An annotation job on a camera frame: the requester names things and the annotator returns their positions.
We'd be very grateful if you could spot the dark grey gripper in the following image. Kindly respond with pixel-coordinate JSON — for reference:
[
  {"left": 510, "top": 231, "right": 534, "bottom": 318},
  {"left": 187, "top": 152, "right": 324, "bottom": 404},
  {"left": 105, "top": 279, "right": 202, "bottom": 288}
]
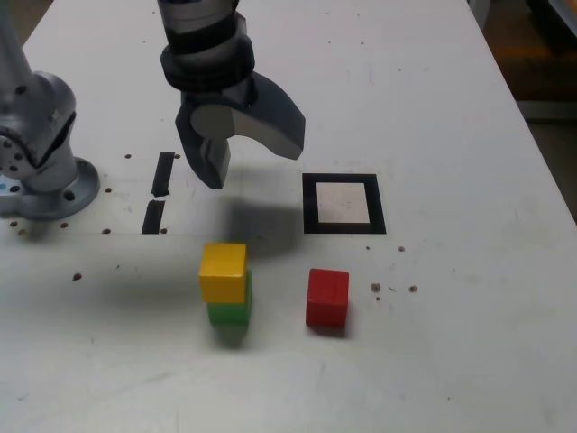
[{"left": 174, "top": 73, "right": 307, "bottom": 190}]

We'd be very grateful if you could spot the yellow cube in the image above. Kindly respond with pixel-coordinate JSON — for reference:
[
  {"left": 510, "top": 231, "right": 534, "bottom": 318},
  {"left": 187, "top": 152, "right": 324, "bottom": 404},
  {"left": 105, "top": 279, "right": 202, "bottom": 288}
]
[{"left": 198, "top": 243, "right": 248, "bottom": 304}]

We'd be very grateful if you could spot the black tape strip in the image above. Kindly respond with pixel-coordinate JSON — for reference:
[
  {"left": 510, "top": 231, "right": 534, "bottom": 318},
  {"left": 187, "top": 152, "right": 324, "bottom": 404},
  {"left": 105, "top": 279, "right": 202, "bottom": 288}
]
[{"left": 141, "top": 151, "right": 176, "bottom": 235}]

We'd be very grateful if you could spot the black tape square outline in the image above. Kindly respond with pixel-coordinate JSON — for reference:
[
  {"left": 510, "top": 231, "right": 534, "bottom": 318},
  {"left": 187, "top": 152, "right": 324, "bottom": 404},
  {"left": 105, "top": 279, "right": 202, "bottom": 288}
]
[{"left": 301, "top": 172, "right": 388, "bottom": 235}]

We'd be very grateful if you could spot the green cube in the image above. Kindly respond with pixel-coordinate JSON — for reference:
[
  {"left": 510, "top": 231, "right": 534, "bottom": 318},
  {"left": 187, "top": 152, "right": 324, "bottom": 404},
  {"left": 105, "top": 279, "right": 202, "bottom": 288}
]
[{"left": 206, "top": 269, "right": 254, "bottom": 326}]

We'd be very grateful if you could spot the red cube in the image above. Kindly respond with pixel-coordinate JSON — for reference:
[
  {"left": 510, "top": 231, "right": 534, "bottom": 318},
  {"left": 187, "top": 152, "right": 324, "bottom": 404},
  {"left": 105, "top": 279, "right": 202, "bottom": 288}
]
[{"left": 305, "top": 268, "right": 351, "bottom": 328}]

